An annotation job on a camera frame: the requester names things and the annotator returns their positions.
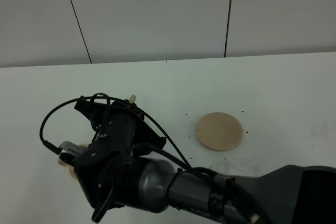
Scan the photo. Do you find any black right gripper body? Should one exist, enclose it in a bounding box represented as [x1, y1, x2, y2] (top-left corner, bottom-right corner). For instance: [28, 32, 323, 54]
[75, 97, 166, 156]

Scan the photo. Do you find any beige ceramic teapot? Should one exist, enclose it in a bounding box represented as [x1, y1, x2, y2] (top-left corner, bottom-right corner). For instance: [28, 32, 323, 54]
[128, 94, 137, 104]

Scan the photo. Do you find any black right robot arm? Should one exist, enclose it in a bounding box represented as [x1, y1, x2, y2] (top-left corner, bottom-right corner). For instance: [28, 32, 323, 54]
[72, 97, 335, 223]

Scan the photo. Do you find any beige round teapot saucer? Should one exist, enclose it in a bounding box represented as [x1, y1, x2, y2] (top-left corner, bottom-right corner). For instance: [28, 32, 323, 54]
[196, 112, 244, 152]

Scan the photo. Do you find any beige left teacup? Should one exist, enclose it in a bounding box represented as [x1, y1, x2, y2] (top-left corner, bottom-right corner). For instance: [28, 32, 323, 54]
[57, 144, 89, 168]

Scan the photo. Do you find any beige left cup saucer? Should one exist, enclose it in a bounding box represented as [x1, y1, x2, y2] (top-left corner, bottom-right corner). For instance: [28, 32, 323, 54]
[69, 167, 78, 181]

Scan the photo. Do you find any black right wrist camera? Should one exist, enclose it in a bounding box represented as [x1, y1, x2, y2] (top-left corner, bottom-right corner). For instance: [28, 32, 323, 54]
[58, 141, 87, 164]

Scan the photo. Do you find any black camera cable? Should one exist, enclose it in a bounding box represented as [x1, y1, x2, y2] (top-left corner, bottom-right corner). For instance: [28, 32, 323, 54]
[39, 92, 263, 223]

